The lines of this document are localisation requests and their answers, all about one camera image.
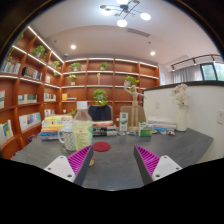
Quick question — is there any ceiling air vent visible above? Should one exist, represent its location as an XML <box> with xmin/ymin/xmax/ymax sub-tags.
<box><xmin>126</xmin><ymin>28</ymin><xmax>151</xmax><ymax>38</ymax></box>

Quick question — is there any grey curtain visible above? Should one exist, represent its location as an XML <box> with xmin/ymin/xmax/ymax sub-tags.
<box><xmin>172</xmin><ymin>64</ymin><xmax>204</xmax><ymax>84</ymax></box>

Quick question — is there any white mug with triangle pattern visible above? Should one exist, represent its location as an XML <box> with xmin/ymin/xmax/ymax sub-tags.
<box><xmin>57</xmin><ymin>125</ymin><xmax>77</xmax><ymax>153</ymax></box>

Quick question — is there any green and white drink carton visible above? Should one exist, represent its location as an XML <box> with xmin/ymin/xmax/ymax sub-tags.
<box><xmin>119</xmin><ymin>112</ymin><xmax>129</xmax><ymax>132</ymax></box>

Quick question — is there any window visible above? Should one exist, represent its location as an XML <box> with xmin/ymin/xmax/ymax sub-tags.
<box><xmin>199</xmin><ymin>61</ymin><xmax>224</xmax><ymax>82</ymax></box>

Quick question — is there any wooden artist mannequin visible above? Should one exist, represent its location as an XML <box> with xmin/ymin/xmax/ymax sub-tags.
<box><xmin>123</xmin><ymin>80</ymin><xmax>146</xmax><ymax>133</ymax></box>

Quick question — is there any flat round red coaster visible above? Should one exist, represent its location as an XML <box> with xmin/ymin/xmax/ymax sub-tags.
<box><xmin>92</xmin><ymin>141</ymin><xmax>112</xmax><ymax>153</ymax></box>

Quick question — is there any black ceiling track light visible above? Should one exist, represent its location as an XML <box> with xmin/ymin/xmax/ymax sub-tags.
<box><xmin>170</xmin><ymin>53</ymin><xmax>223</xmax><ymax>72</ymax></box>

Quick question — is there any wooden shelf unit with books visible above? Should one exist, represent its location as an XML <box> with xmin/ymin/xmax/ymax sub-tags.
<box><xmin>0</xmin><ymin>25</ymin><xmax>161</xmax><ymax>160</ymax></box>

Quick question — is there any branching ceiling lamp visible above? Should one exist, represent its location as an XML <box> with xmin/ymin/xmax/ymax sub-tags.
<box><xmin>99</xmin><ymin>0</ymin><xmax>152</xmax><ymax>28</ymax></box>

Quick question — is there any clear bottle of yellow drink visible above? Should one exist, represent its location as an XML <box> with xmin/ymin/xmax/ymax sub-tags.
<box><xmin>72</xmin><ymin>100</ymin><xmax>95</xmax><ymax>167</ymax></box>

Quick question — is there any green and white box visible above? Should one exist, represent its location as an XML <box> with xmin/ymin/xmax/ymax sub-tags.
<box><xmin>138</xmin><ymin>121</ymin><xmax>154</xmax><ymax>138</ymax></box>

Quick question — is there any brown cardboard panel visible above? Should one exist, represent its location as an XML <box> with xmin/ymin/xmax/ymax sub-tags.
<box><xmin>119</xmin><ymin>105</ymin><xmax>147</xmax><ymax>128</ymax></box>

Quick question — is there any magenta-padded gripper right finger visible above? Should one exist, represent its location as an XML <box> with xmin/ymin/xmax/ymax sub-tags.
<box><xmin>133</xmin><ymin>144</ymin><xmax>183</xmax><ymax>186</ymax></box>

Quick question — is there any white vase with flowers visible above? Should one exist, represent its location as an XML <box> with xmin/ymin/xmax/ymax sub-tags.
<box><xmin>171</xmin><ymin>83</ymin><xmax>191</xmax><ymax>132</ymax></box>

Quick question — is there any stack of colourful books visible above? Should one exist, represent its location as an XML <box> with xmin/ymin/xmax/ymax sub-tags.
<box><xmin>39</xmin><ymin>114</ymin><xmax>74</xmax><ymax>141</ymax></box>

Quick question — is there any dark office chair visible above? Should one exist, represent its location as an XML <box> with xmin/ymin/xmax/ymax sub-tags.
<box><xmin>87</xmin><ymin>104</ymin><xmax>113</xmax><ymax>122</ymax></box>

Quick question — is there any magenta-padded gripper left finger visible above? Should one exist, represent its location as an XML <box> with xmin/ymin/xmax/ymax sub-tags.
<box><xmin>43</xmin><ymin>144</ymin><xmax>95</xmax><ymax>187</ymax></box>

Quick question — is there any stack of white boxes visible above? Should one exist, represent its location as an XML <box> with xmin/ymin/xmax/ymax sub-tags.
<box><xmin>146</xmin><ymin>115</ymin><xmax>178</xmax><ymax>133</ymax></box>

